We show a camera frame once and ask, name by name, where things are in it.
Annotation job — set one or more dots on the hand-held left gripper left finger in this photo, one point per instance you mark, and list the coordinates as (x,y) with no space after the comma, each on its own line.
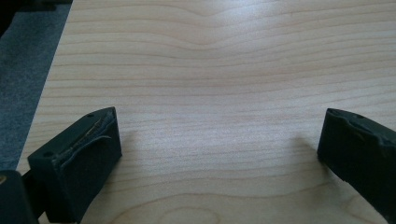
(77,161)

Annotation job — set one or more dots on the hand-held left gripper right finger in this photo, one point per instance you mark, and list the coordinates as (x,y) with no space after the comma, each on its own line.
(358,149)

